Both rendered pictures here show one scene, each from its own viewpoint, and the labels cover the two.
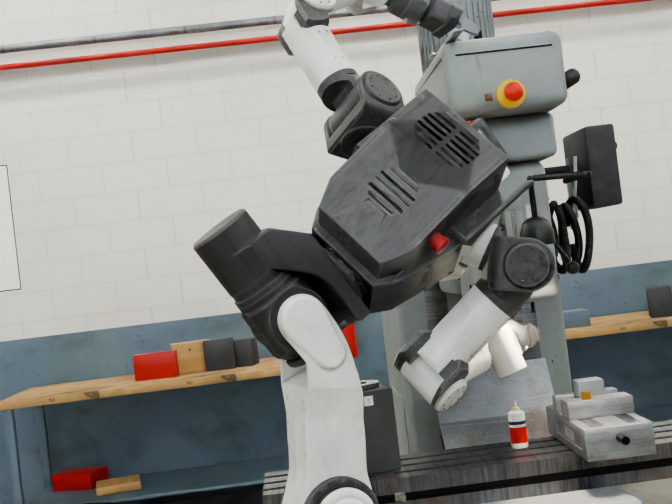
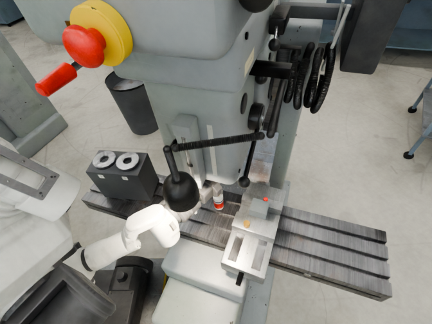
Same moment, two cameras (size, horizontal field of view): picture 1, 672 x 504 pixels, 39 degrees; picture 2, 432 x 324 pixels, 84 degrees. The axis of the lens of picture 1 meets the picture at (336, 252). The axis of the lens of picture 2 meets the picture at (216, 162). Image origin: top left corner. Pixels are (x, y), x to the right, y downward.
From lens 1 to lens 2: 1.93 m
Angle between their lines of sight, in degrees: 55
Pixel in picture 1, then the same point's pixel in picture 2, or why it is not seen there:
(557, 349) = (288, 130)
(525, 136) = (195, 63)
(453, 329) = not seen: hidden behind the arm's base
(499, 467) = (186, 233)
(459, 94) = (27, 13)
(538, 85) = (158, 20)
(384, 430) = (137, 189)
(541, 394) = (267, 153)
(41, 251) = not seen: outside the picture
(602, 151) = (380, 11)
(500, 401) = not seen: hidden behind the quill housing
